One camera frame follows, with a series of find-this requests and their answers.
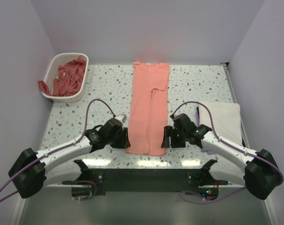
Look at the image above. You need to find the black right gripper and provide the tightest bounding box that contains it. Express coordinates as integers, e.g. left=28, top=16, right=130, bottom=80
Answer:
left=161, top=126, right=187, bottom=148

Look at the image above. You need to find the salmon pink t shirt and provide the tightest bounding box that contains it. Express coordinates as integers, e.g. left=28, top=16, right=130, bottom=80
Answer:
left=126, top=62, right=170, bottom=156

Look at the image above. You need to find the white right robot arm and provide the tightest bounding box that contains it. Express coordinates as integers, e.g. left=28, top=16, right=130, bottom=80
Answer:
left=161, top=113, right=284, bottom=200

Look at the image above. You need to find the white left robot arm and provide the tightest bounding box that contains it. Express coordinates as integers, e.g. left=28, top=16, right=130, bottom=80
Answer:
left=8, top=114, right=130, bottom=199

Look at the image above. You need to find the white folded t shirt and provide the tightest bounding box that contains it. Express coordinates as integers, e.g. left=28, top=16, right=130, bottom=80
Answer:
left=198, top=102, right=242, bottom=145

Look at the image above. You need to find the dark red t shirt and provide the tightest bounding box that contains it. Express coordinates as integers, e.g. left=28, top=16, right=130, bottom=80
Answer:
left=37, top=55, right=86, bottom=97

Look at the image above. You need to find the white perforated plastic basket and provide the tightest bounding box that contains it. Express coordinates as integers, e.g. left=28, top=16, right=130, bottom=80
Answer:
left=41, top=52, right=90, bottom=103

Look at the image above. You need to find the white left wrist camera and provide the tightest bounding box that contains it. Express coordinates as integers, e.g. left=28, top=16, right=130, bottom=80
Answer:
left=114, top=114, right=127, bottom=124

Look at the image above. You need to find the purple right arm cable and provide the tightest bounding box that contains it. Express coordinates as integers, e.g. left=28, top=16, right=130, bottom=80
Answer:
left=171, top=101, right=284, bottom=186

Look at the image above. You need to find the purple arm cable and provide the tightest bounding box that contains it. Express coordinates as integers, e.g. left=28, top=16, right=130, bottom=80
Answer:
left=0, top=99, right=117, bottom=206
left=171, top=101, right=284, bottom=186

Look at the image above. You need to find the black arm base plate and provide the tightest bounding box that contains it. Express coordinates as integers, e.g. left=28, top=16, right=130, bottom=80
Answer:
left=62, top=169, right=228, bottom=199

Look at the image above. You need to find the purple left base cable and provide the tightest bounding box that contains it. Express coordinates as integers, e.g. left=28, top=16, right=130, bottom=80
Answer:
left=62, top=180, right=97, bottom=202

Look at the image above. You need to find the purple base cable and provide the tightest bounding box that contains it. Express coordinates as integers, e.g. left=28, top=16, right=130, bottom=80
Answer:
left=62, top=180, right=97, bottom=202
left=179, top=187, right=247, bottom=204

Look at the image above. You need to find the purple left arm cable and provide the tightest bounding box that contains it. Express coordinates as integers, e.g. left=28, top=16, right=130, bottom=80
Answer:
left=0, top=99, right=117, bottom=206

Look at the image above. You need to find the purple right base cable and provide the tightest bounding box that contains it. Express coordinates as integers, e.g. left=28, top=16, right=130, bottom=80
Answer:
left=179, top=187, right=247, bottom=204

